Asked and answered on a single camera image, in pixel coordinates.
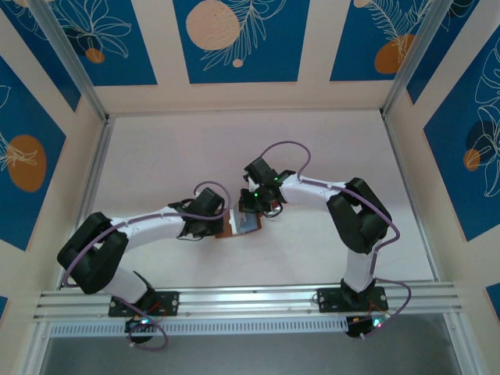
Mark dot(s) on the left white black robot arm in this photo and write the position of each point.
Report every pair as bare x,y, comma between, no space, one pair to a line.
148,228

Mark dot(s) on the controller board with LED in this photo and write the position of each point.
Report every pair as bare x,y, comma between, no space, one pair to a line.
357,328
136,325

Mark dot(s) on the blue and white credit card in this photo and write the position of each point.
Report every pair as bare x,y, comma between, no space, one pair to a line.
246,226

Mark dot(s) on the aluminium mounting rail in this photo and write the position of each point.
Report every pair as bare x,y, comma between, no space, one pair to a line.
250,302

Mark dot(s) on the brown leather card holder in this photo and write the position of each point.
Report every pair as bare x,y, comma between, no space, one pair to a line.
229,226

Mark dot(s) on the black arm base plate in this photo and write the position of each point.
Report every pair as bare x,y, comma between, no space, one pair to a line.
172,302
328,301

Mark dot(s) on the aluminium frame post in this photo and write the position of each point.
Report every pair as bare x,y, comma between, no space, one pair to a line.
415,58
72,58

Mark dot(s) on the grey metal panel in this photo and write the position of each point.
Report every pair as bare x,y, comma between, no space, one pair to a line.
250,355

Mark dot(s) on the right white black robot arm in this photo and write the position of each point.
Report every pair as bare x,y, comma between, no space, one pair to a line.
312,191

